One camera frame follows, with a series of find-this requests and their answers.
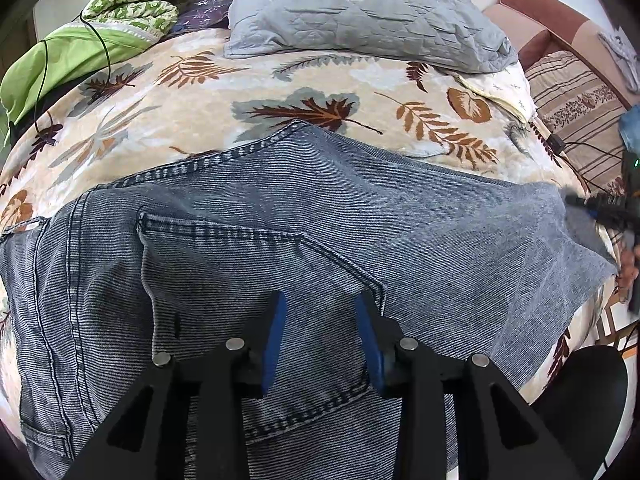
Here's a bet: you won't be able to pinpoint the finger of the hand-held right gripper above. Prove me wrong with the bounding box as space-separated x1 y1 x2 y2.
565 193 608 222

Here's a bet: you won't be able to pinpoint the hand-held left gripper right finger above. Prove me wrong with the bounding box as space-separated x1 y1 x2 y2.
354 293 584 480

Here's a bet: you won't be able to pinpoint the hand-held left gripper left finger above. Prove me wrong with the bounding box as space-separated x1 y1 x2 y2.
62 291 288 480

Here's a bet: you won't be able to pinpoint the grey-blue denim pants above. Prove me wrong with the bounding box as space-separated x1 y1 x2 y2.
0 120 617 480

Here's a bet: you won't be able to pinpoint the person's right hand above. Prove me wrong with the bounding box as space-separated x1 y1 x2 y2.
617 245 640 306

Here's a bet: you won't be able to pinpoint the blue cloth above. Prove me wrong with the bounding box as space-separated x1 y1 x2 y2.
618 107 640 151

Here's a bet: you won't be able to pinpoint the striped beige cushion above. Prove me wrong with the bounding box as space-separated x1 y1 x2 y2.
525 50 633 196

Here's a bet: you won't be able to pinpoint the grey cloth on sofa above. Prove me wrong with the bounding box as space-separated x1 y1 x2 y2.
597 30 640 91

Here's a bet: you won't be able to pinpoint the white embroidered cloth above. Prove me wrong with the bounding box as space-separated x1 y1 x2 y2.
457 62 536 123

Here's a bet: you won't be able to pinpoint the brown and pink sofa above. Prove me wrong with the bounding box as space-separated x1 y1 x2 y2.
482 0 640 111

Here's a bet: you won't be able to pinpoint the black round chair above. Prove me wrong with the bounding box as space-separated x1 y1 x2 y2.
530 345 630 480

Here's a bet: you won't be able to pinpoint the leaf printed beige blanket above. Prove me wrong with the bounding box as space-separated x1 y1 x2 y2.
0 27 640 411

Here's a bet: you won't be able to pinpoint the grey quilted pillow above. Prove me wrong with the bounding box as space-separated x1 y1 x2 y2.
223 0 519 75

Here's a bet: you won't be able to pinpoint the purple printed cloth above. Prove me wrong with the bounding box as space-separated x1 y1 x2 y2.
172 0 233 33

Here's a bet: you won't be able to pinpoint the plain lime green cloth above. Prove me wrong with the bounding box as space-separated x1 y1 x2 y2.
0 22 151 131

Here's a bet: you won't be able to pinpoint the green patterned white cloth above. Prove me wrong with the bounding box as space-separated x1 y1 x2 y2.
82 0 236 41

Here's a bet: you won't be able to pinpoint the thin black cable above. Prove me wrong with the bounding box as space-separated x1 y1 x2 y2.
6 10 113 142

